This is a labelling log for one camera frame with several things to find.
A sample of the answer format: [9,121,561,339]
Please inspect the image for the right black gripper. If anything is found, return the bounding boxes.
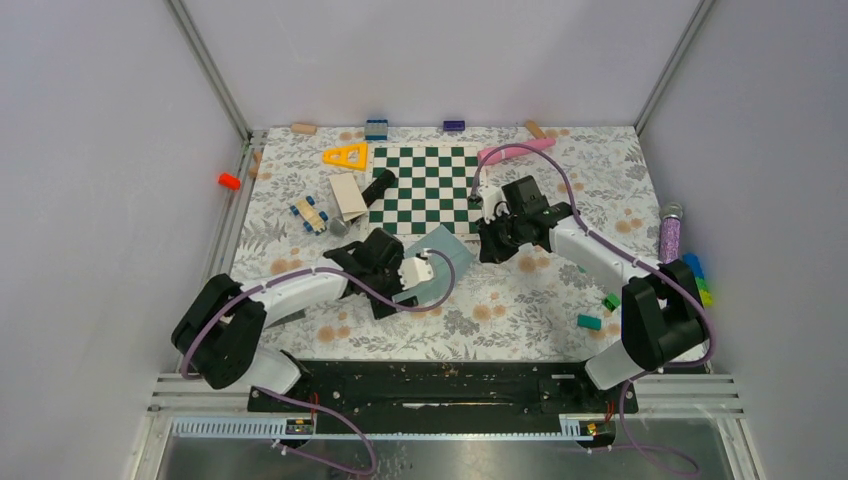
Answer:
[476,210,526,265]

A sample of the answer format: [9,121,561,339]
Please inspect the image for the grey-blue envelope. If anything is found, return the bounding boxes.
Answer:
[392,225,474,305]

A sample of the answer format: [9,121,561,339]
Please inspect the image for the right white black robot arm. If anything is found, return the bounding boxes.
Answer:
[469,176,709,412]

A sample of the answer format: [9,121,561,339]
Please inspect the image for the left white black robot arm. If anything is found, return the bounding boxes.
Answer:
[171,229,434,411]

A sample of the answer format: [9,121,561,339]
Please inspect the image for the green white chessboard mat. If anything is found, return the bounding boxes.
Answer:
[364,142,481,240]

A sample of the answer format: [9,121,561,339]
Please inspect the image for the black silver microphone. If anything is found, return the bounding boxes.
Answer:
[328,170,396,237]

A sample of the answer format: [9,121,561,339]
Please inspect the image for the grey lego baseplate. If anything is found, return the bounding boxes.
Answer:
[265,309,306,329]

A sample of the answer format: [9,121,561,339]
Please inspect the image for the wooden toy car blue wheels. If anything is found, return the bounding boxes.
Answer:
[289,196,329,235]

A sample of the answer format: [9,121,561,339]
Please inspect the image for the pink toy microphone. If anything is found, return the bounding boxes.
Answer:
[477,138,556,165]

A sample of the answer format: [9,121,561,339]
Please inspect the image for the right wooden cylinder peg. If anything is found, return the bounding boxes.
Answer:
[524,120,547,139]

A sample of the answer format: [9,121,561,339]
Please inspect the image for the wooden cylinder peg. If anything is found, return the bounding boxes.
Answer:
[524,120,547,139]
[290,123,318,136]

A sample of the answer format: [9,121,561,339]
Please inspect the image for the teal small block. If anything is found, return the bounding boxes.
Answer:
[577,314,603,331]

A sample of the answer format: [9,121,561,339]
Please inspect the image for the floral patterned table mat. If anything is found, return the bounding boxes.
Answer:
[231,126,660,361]

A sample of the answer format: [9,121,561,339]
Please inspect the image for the purple lego brick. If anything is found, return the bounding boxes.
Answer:
[442,120,466,132]

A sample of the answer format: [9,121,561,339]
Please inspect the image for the yellow triangle toy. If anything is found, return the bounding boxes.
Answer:
[322,142,368,171]

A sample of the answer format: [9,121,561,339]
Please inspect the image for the blue grey lego brick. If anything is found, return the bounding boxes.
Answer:
[363,119,389,141]

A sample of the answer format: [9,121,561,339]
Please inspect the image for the purple glitter microphone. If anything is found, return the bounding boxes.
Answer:
[658,202,683,264]

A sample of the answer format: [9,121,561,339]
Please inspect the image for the left wooden cylinder peg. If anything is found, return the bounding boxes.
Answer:
[290,123,318,136]

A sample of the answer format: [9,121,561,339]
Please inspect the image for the orange red small cylinder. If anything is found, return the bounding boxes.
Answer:
[217,173,241,191]

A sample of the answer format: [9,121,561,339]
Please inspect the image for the colourful block toy pile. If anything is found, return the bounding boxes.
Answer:
[681,253,714,307]

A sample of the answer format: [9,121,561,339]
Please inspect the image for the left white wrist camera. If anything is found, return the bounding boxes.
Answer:
[398,256,435,291]

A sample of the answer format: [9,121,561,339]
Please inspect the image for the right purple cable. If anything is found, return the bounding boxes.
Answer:
[468,142,718,480]

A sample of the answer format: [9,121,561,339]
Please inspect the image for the purple cable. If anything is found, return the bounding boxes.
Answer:
[468,142,718,480]
[180,248,458,478]

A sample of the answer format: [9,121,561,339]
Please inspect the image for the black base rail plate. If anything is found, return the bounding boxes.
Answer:
[288,360,647,435]

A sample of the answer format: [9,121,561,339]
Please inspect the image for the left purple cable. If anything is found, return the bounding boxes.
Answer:
[180,248,458,478]

